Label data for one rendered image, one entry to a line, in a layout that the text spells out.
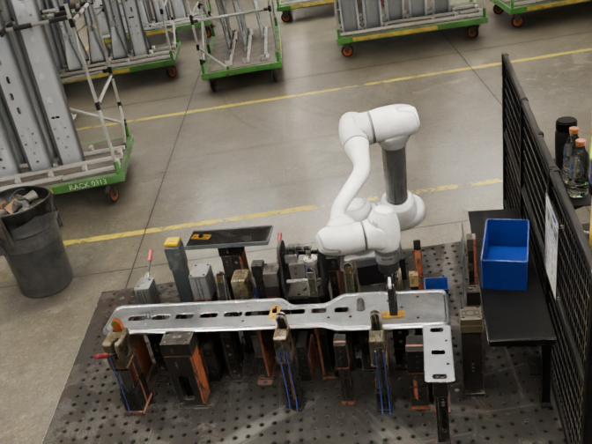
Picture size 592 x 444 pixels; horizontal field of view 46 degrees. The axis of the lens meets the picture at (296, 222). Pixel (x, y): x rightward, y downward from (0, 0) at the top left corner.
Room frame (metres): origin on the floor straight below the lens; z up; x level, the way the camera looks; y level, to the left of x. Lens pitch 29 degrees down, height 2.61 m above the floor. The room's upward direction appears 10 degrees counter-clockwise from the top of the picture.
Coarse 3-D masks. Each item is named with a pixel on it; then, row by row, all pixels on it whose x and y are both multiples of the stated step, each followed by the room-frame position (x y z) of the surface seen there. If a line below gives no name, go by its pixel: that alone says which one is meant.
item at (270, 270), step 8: (264, 264) 2.45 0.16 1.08; (272, 264) 2.45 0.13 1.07; (264, 272) 2.39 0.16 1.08; (272, 272) 2.38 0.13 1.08; (264, 280) 2.38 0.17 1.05; (272, 280) 2.38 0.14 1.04; (280, 280) 2.41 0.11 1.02; (272, 288) 2.38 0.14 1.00; (280, 288) 2.38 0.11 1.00; (272, 296) 2.38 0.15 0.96; (280, 296) 2.37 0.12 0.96; (288, 312) 2.43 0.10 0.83
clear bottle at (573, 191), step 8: (576, 144) 1.97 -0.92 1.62; (584, 144) 1.96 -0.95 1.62; (576, 152) 1.96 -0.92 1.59; (584, 152) 1.96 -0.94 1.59; (576, 160) 1.95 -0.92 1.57; (584, 160) 1.95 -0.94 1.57; (576, 168) 1.95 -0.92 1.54; (584, 168) 1.94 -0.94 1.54; (576, 176) 1.95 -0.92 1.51; (584, 176) 1.94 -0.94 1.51; (568, 184) 1.98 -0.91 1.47; (576, 184) 1.95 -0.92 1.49; (584, 184) 1.94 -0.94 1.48; (568, 192) 1.97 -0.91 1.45; (576, 192) 1.95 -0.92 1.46; (584, 192) 1.94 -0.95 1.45
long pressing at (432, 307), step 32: (128, 320) 2.34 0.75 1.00; (160, 320) 2.30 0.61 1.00; (192, 320) 2.26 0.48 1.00; (224, 320) 2.22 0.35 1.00; (256, 320) 2.19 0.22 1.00; (288, 320) 2.15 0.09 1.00; (320, 320) 2.12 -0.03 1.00; (352, 320) 2.08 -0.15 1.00; (384, 320) 2.05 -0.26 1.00; (416, 320) 2.01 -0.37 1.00; (448, 320) 1.99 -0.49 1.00
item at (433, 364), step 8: (424, 328) 1.96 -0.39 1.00; (432, 328) 1.95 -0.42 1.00; (448, 328) 1.94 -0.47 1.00; (424, 336) 1.92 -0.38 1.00; (432, 336) 1.91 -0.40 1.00; (440, 336) 1.90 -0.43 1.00; (448, 336) 1.90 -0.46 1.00; (424, 344) 1.87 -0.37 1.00; (432, 344) 1.87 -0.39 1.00; (440, 344) 1.86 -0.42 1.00; (448, 344) 1.85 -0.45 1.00; (424, 352) 1.83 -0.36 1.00; (448, 352) 1.81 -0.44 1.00; (424, 360) 1.79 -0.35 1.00; (432, 360) 1.79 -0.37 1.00; (440, 360) 1.78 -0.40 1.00; (448, 360) 1.77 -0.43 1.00; (424, 368) 1.75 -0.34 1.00; (432, 368) 1.75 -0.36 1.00; (440, 368) 1.74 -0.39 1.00; (448, 368) 1.73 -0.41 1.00; (432, 376) 1.71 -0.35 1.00; (448, 376) 1.70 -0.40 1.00
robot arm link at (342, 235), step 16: (352, 144) 2.47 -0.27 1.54; (368, 144) 2.49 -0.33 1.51; (352, 160) 2.42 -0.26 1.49; (368, 160) 2.40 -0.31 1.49; (352, 176) 2.32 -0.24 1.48; (352, 192) 2.25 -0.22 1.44; (336, 208) 2.18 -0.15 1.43; (336, 224) 2.07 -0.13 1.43; (352, 224) 2.06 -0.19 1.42; (320, 240) 2.04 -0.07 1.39; (336, 240) 2.02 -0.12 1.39; (352, 240) 2.01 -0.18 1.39
